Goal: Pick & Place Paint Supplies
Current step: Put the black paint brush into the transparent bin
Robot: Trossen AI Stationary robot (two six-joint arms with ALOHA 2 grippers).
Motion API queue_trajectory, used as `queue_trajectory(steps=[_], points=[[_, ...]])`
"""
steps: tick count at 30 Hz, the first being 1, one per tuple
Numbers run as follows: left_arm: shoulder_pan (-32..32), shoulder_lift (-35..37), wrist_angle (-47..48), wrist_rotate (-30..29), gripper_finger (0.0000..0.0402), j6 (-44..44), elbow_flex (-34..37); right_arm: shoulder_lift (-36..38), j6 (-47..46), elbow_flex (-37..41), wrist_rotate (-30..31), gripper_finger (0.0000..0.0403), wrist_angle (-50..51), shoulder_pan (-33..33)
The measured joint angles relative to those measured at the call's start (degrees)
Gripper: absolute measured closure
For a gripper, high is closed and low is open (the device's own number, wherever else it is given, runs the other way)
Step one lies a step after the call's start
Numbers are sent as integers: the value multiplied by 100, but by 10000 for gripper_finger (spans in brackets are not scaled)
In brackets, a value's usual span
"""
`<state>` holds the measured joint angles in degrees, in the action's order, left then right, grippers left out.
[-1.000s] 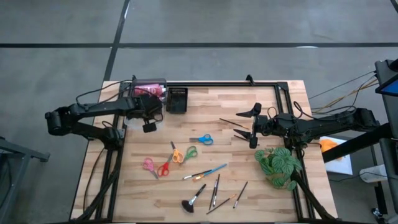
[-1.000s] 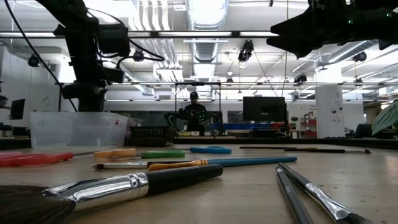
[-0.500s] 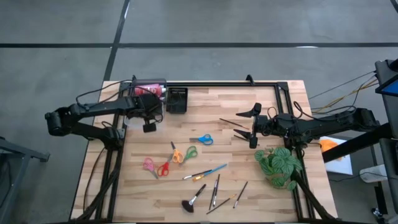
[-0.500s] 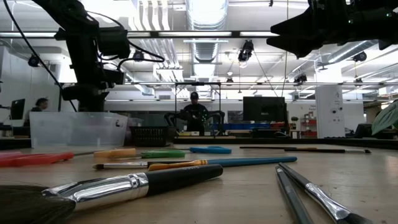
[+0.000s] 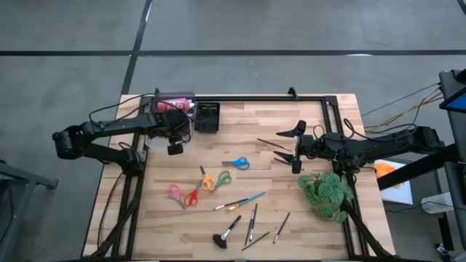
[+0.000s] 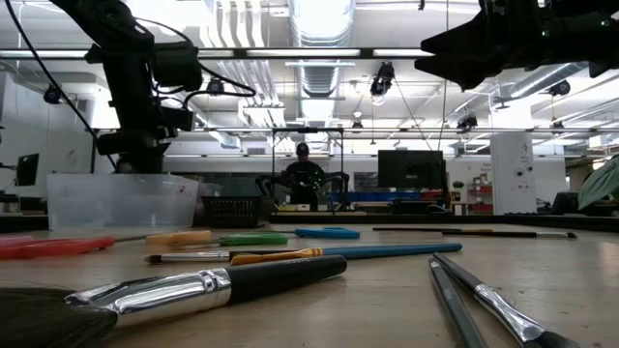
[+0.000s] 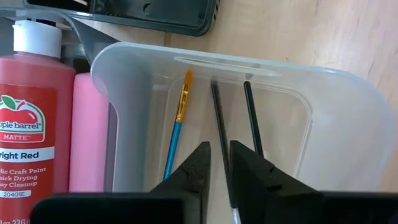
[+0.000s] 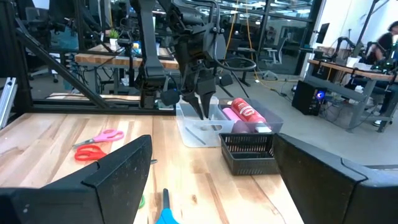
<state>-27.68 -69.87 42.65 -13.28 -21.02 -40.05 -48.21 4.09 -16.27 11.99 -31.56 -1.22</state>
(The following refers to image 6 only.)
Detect blue-handled scissors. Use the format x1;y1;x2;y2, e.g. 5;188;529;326
263;226;362;241

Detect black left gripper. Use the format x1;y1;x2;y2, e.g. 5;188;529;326
96;81;195;174

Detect thick blue-handled paintbrush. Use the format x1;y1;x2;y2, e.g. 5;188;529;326
228;243;464;267

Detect orange-handled scissors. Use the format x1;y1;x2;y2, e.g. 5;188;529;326
144;229;213;247

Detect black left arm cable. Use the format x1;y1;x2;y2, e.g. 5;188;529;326
3;0;120;173

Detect small black monitor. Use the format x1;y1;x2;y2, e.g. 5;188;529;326
15;153;41;188

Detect black paintbrush silver ferrule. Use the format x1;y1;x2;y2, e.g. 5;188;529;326
441;230;579;240
141;248;301;266

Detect dark thin paintbrush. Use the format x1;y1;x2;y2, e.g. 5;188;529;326
427;255;489;348

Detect silver ceiling duct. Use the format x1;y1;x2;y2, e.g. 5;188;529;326
288;0;357;98

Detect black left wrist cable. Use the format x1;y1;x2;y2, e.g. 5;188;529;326
134;17;257;106

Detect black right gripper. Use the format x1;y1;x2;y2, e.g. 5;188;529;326
414;0;550;92

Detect dark paintbrush silver ferrule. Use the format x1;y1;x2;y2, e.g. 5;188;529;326
433;251;579;348

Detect person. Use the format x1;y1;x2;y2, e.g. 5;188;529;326
281;142;326;213

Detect green leafy plant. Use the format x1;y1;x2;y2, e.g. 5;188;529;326
578;155;619;209

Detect green-handled scissors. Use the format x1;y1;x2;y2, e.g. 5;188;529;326
168;233;290;248

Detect black background station frame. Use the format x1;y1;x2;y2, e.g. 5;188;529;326
270;126;345;214

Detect red-handled scissors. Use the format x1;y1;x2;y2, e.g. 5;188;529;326
0;235;149;260

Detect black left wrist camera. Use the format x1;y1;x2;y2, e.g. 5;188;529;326
153;42;204;92

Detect black mesh basket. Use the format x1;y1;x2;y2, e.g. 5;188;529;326
200;194;265;229

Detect black ceiling light rail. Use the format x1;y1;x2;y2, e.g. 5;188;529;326
0;46;436;61

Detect black fan brush silver ferrule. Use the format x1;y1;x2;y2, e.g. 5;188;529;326
0;254;348;348

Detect clear plastic bin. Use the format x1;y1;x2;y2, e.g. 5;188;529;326
45;173;199;231

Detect large black monitor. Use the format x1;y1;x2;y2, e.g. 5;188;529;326
377;149;449;190

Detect white square pillar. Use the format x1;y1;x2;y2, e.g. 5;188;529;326
489;132;536;217

